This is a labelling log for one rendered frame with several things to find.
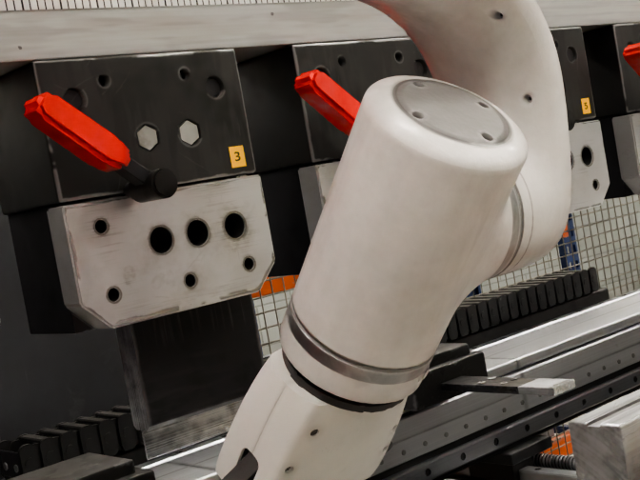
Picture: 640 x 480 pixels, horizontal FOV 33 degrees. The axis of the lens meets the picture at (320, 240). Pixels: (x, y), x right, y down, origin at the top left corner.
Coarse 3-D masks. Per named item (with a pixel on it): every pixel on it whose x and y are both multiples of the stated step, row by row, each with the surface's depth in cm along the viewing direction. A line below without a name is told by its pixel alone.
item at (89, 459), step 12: (84, 456) 96; (96, 456) 96; (108, 456) 95; (48, 468) 94; (60, 468) 93; (72, 468) 93; (84, 468) 92; (96, 468) 91; (108, 468) 91; (120, 468) 91; (132, 468) 92
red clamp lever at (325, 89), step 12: (312, 72) 72; (300, 84) 73; (312, 84) 72; (324, 84) 72; (336, 84) 74; (300, 96) 73; (312, 96) 73; (324, 96) 73; (336, 96) 73; (348, 96) 74; (324, 108) 74; (336, 108) 73; (348, 108) 74; (336, 120) 74; (348, 120) 74; (348, 132) 76
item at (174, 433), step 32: (160, 320) 71; (192, 320) 73; (224, 320) 74; (128, 352) 70; (160, 352) 71; (192, 352) 72; (224, 352) 74; (256, 352) 76; (128, 384) 71; (160, 384) 71; (192, 384) 72; (224, 384) 74; (160, 416) 70; (192, 416) 73; (224, 416) 75; (160, 448) 71
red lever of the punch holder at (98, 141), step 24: (48, 96) 59; (48, 120) 59; (72, 120) 60; (72, 144) 61; (96, 144) 61; (120, 144) 62; (96, 168) 63; (120, 168) 62; (144, 168) 63; (144, 192) 64; (168, 192) 63
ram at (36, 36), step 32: (352, 0) 80; (544, 0) 95; (576, 0) 99; (608, 0) 102; (0, 32) 62; (32, 32) 63; (64, 32) 65; (96, 32) 66; (128, 32) 68; (160, 32) 69; (192, 32) 71; (224, 32) 72; (256, 32) 74; (288, 32) 76; (320, 32) 78; (352, 32) 80; (384, 32) 82; (0, 64) 62
